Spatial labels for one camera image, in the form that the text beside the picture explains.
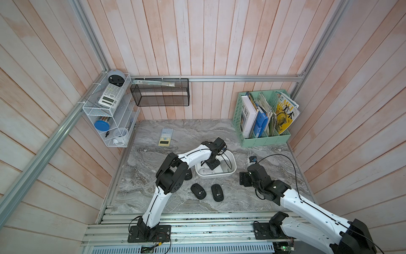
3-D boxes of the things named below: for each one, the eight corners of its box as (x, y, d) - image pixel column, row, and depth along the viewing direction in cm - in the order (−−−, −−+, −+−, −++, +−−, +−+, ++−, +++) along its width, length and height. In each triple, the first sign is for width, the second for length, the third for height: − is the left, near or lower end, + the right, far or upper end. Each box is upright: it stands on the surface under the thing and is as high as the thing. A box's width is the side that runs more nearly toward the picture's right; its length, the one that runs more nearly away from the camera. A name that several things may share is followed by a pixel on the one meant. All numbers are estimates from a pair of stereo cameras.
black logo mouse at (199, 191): (189, 189, 89) (189, 187, 87) (195, 183, 92) (195, 181, 89) (201, 201, 85) (201, 199, 83) (207, 194, 87) (208, 193, 85)
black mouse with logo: (212, 201, 85) (212, 200, 83) (211, 185, 91) (211, 183, 89) (223, 201, 85) (224, 200, 83) (222, 185, 91) (222, 183, 89)
